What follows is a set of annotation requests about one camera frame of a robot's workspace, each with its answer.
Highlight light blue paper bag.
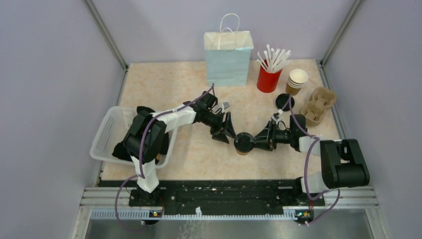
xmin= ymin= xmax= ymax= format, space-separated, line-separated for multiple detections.
xmin=204 ymin=13 xmax=254 ymax=87

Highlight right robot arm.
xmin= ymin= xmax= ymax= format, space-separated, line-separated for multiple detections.
xmin=247 ymin=115 xmax=370 ymax=205

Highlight white wrapped straws bundle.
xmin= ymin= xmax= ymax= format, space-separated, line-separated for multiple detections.
xmin=256 ymin=44 xmax=291 ymax=73

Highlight red ribbed straw cup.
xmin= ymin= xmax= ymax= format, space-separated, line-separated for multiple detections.
xmin=257 ymin=65 xmax=283 ymax=93

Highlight stack of black lids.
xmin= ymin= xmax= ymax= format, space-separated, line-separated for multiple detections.
xmin=275 ymin=94 xmax=295 ymax=112

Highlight black plastic cup lid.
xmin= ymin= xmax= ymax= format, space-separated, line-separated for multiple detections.
xmin=234 ymin=132 xmax=254 ymax=151

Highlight clear plastic basket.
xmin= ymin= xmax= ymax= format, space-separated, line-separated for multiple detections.
xmin=90 ymin=107 xmax=192 ymax=174

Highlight brown paper coffee cup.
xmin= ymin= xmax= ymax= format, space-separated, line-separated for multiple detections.
xmin=236 ymin=149 xmax=250 ymax=156

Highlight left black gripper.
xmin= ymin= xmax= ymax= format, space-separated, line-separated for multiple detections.
xmin=202 ymin=110 xmax=237 ymax=144

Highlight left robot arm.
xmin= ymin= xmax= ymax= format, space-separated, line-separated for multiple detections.
xmin=112 ymin=92 xmax=236 ymax=206

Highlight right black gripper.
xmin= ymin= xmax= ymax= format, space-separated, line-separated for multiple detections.
xmin=250 ymin=121 xmax=295 ymax=151

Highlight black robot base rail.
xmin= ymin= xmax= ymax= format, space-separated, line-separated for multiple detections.
xmin=99 ymin=179 xmax=346 ymax=221

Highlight stacked brown paper cups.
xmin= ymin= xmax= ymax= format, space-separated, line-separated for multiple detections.
xmin=286 ymin=69 xmax=309 ymax=96

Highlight white toothed cable rail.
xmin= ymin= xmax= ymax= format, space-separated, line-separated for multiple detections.
xmin=91 ymin=207 xmax=298 ymax=221

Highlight black cloth in basket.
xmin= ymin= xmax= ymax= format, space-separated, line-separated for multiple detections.
xmin=112 ymin=106 xmax=169 ymax=163

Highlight cardboard cup carrier tray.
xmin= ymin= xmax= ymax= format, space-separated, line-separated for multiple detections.
xmin=300 ymin=87 xmax=337 ymax=126

